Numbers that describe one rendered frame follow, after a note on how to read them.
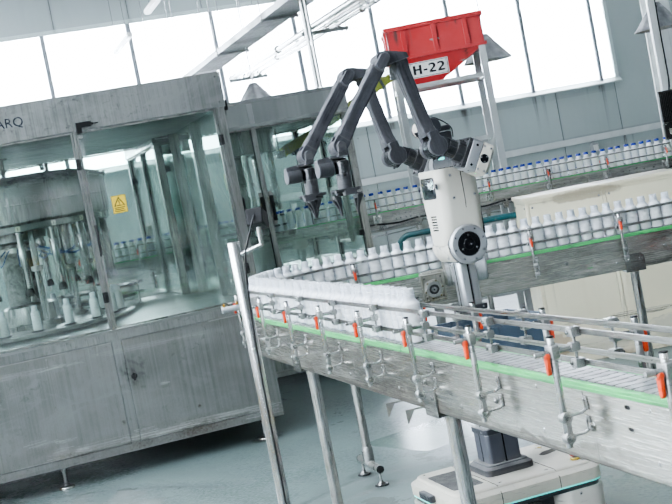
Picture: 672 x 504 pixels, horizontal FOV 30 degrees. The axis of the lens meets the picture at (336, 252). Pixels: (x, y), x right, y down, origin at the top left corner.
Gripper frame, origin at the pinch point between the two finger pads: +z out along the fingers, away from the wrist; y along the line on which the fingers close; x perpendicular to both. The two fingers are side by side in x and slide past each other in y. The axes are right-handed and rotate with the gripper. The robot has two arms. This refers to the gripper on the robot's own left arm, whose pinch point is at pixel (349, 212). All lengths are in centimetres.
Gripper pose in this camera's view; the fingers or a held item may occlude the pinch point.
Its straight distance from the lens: 465.2
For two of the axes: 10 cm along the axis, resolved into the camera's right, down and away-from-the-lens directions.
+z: 1.7, 9.8, 0.4
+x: -2.8, 0.1, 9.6
